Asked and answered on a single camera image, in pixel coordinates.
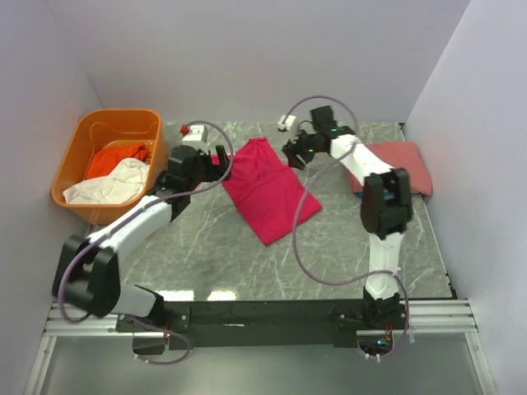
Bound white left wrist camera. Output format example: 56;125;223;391
180;124;208;146

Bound orange t shirt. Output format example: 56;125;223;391
85;143;152;179

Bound aluminium frame rail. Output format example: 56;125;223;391
24;230;495;395

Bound orange plastic laundry basket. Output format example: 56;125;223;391
50;109;167;225

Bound folded salmon pink t shirt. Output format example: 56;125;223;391
366;142;433;197

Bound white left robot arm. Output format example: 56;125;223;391
52;145;233;326

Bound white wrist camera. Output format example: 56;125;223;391
277;114;296;132
180;124;208;146

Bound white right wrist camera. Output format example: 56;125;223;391
277;114;296;132

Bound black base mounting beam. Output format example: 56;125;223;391
114;299;408;351

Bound magenta t shirt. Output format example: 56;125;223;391
222;137;305;246

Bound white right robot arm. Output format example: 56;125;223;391
282;105;413;328

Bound white t shirt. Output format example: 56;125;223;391
63;158;150;205

